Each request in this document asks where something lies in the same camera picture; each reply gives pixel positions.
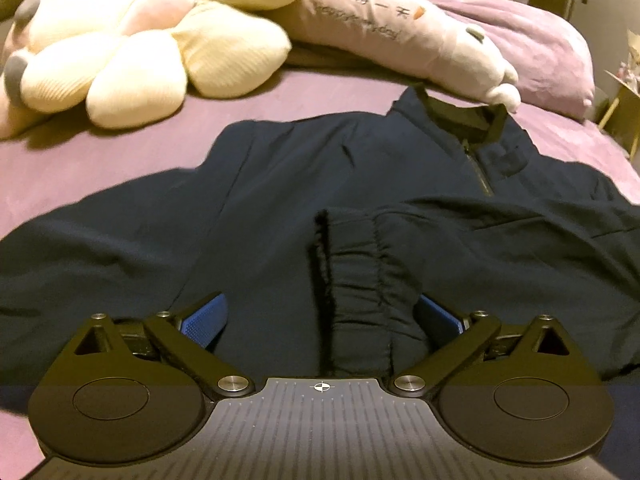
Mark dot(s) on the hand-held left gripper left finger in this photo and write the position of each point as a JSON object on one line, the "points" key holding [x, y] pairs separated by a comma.
{"points": [[205, 322]]}

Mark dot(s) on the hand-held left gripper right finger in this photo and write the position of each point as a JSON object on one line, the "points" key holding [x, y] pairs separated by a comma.
{"points": [[440, 317]]}

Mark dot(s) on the navy zip jacket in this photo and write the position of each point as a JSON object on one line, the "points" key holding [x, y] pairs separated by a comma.
{"points": [[280, 185]]}

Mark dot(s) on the purple bed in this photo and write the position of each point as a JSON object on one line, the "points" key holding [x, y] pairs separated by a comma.
{"points": [[125, 155]]}

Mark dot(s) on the cream flower plush cushion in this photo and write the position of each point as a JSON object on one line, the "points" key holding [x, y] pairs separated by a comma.
{"points": [[150, 60]]}

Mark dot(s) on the yellow-legged side table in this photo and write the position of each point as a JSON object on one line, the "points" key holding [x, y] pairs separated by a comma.
{"points": [[622, 105]]}

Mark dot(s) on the pink plush with grey paws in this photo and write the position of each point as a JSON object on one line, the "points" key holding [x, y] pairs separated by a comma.
{"points": [[10, 110]]}

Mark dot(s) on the purple pillow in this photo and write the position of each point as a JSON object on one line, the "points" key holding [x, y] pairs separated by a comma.
{"points": [[540, 45]]}

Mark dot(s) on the long pink rabbit plush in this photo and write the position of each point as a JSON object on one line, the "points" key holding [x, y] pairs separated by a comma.
{"points": [[375, 25]]}

